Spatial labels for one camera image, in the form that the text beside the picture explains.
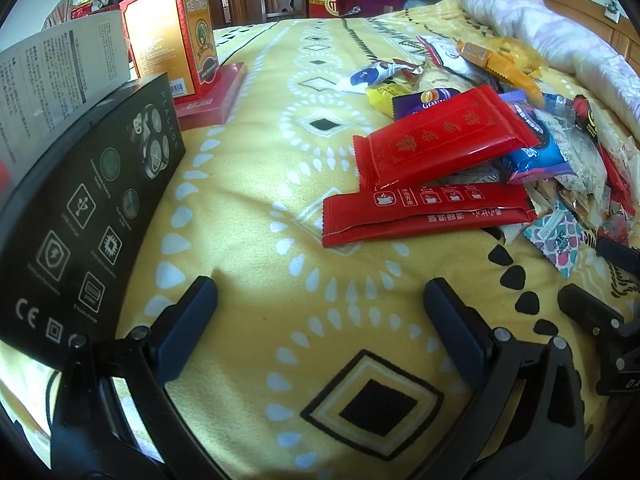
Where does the yellow patterned bed sheet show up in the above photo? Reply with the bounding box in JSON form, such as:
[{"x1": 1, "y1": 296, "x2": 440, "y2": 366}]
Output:
[{"x1": 0, "y1": 0, "x2": 640, "y2": 480}]

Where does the white printed carton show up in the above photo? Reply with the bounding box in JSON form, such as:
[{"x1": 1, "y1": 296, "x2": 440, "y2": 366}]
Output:
[{"x1": 0, "y1": 10, "x2": 132, "y2": 183}]

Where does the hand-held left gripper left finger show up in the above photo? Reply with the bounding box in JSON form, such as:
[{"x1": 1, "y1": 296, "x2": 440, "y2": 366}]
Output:
[{"x1": 50, "y1": 275, "x2": 236, "y2": 480}]

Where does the pink white quilt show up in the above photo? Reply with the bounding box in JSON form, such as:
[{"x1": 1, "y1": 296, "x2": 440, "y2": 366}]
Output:
[{"x1": 457, "y1": 0, "x2": 640, "y2": 136}]

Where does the pile of mixed snacks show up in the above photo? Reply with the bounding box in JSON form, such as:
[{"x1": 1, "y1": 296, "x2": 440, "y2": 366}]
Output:
[{"x1": 350, "y1": 35, "x2": 640, "y2": 281}]

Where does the purple snack packet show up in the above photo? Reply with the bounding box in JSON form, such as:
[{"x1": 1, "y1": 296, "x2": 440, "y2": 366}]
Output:
[{"x1": 391, "y1": 88, "x2": 462, "y2": 122}]

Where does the black appliance box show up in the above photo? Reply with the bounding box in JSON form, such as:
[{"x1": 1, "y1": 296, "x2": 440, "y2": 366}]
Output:
[{"x1": 0, "y1": 72, "x2": 187, "y2": 372}]

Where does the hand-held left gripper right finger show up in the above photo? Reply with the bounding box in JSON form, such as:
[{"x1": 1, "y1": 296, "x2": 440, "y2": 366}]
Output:
[{"x1": 405, "y1": 277, "x2": 588, "y2": 480}]

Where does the orange red tea box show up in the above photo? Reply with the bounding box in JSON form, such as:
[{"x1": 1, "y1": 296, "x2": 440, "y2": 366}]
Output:
[{"x1": 120, "y1": 0, "x2": 222, "y2": 102}]

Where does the long red stick packet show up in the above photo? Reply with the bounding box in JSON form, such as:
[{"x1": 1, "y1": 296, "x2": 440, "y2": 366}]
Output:
[{"x1": 322, "y1": 183, "x2": 539, "y2": 248}]

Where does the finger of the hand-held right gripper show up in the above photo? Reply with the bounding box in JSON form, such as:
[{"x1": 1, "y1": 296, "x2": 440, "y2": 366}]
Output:
[
  {"x1": 594, "y1": 237, "x2": 640, "y2": 262},
  {"x1": 556, "y1": 282, "x2": 626, "y2": 336}
]

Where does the red snack packet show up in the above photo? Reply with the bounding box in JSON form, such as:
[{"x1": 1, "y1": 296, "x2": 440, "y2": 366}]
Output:
[{"x1": 352, "y1": 85, "x2": 542, "y2": 192}]

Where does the blue white snack packet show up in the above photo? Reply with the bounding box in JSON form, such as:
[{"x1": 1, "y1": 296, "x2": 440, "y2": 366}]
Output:
[{"x1": 348, "y1": 60, "x2": 426, "y2": 95}]

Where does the wooden headboard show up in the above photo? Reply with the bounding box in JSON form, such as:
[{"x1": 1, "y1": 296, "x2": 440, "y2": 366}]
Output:
[{"x1": 540, "y1": 0, "x2": 640, "y2": 77}]

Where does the flat red box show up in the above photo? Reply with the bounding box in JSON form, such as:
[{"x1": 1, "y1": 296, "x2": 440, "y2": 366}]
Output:
[{"x1": 172, "y1": 62, "x2": 247, "y2": 132}]

